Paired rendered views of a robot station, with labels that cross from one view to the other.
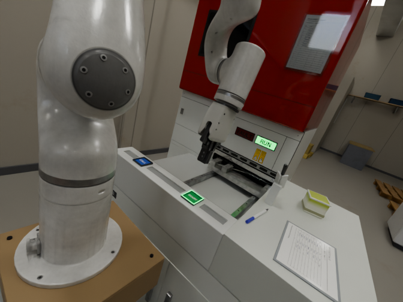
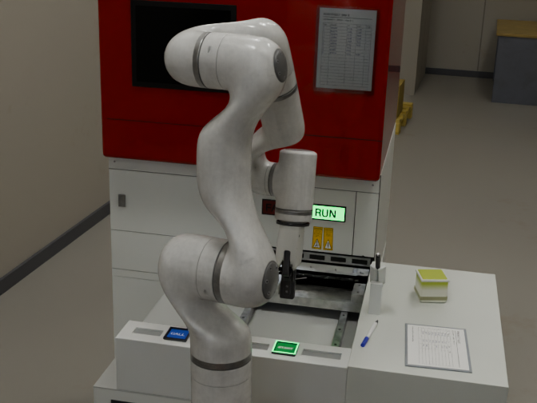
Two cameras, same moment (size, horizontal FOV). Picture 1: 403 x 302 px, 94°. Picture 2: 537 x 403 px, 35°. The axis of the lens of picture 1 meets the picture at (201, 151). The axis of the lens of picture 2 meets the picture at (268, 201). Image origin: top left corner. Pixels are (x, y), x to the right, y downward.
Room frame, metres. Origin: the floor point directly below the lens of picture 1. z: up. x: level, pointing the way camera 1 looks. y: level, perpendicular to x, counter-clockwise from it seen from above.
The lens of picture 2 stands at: (-1.10, 0.64, 1.92)
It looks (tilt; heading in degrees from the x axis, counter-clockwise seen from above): 19 degrees down; 340
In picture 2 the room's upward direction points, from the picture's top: 2 degrees clockwise
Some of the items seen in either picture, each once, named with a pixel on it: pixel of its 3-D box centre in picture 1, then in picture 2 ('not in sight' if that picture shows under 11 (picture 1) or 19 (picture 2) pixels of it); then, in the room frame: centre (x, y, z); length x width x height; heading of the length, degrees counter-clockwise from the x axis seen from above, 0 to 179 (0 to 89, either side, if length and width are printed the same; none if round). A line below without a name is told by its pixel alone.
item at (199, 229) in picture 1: (161, 195); (232, 369); (0.59, 0.09, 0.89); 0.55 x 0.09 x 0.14; 59
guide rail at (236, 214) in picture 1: (241, 209); (337, 341); (0.73, -0.25, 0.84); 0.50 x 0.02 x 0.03; 149
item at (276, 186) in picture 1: (276, 187); (376, 286); (0.64, -0.31, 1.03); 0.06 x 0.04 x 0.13; 149
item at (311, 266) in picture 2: (239, 169); (295, 275); (1.05, -0.25, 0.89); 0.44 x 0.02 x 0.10; 59
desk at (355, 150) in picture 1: (355, 154); (525, 60); (7.15, -5.53, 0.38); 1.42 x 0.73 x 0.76; 146
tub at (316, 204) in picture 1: (315, 204); (431, 285); (0.67, -0.48, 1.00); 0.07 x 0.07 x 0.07; 74
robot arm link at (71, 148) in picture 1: (81, 102); (205, 296); (0.33, 0.23, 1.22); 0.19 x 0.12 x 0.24; 45
